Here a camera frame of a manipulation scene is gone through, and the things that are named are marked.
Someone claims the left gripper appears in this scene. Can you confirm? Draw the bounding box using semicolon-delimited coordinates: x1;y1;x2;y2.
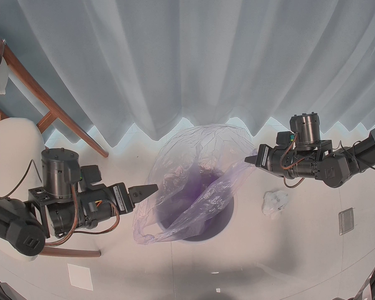
78;182;135;229

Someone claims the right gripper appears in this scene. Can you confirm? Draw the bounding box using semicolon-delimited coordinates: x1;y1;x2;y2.
257;144;296;179

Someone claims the white wrapper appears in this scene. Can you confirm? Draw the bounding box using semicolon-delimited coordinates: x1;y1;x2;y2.
262;190;290;219

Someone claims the purple plastic bag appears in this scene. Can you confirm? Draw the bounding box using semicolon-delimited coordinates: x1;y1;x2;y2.
133;123;259;245

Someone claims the white trash bin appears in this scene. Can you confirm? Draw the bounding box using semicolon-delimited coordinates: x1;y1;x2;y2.
155;167;235;246

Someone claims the white cushioned wooden chair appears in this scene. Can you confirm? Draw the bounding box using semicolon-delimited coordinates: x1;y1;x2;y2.
0;26;110;262

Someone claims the pale blue curtain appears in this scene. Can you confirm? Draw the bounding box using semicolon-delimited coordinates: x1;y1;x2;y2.
0;0;375;151

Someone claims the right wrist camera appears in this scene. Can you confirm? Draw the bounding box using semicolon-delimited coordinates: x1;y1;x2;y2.
276;131;293;150

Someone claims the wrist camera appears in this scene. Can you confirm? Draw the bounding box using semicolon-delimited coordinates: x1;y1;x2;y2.
81;165;113;194
276;131;293;150

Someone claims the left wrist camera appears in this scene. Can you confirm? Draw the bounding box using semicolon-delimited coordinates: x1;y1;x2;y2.
81;165;113;194

